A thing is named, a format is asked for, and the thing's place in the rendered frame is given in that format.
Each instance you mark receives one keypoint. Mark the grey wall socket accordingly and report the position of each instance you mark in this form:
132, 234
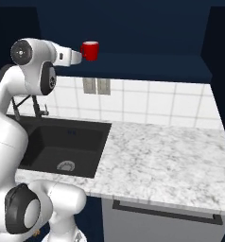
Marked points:
89, 86
104, 87

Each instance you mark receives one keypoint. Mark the black tap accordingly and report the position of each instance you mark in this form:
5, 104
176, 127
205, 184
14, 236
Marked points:
37, 107

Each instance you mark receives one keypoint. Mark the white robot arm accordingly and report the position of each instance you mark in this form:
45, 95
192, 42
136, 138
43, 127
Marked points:
7, 145

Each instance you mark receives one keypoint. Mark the red mug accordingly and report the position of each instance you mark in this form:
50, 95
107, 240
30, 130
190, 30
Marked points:
91, 51

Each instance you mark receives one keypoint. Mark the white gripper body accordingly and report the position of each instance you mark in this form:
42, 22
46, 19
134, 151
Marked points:
76, 58

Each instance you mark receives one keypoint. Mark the brass cabinet knob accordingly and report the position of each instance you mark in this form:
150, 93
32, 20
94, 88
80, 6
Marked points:
37, 232

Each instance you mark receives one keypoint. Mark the black sink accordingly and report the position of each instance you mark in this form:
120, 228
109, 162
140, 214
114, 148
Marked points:
70, 141

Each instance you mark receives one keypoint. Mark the navy wall cabinet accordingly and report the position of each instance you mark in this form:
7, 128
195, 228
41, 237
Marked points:
133, 34

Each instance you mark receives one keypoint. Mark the navy cabinet door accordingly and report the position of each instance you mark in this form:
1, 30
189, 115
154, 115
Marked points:
223, 63
10, 22

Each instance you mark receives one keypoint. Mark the grey dishwasher door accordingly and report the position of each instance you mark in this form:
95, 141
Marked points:
155, 228

